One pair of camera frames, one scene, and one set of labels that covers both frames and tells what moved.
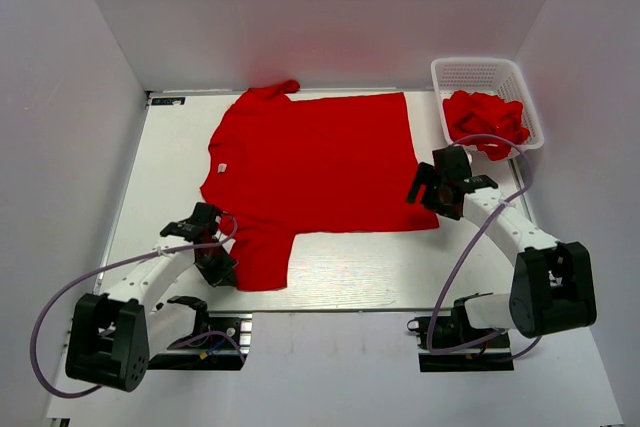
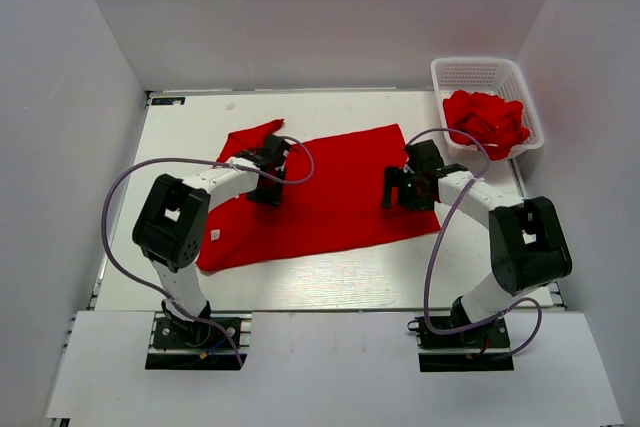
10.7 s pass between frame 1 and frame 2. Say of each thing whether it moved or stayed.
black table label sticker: stayed
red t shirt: moved
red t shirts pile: stayed
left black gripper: moved
